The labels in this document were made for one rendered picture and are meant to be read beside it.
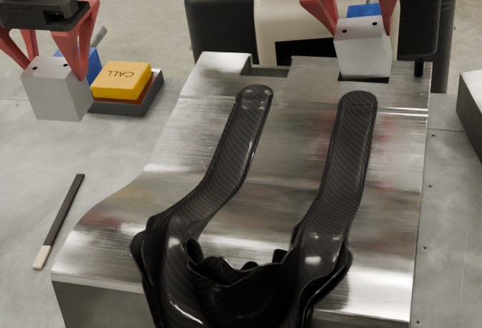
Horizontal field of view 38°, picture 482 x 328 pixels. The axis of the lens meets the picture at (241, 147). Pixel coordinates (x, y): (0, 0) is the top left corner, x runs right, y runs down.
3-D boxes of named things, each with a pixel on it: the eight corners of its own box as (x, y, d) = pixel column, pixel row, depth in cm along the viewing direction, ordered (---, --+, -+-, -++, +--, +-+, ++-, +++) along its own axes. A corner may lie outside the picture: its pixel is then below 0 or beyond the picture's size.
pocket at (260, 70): (252, 80, 82) (249, 53, 80) (296, 82, 81) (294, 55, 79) (242, 102, 79) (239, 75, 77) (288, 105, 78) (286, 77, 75)
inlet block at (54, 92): (88, 49, 81) (75, 7, 77) (128, 50, 79) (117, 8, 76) (36, 119, 71) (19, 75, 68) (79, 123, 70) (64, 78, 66)
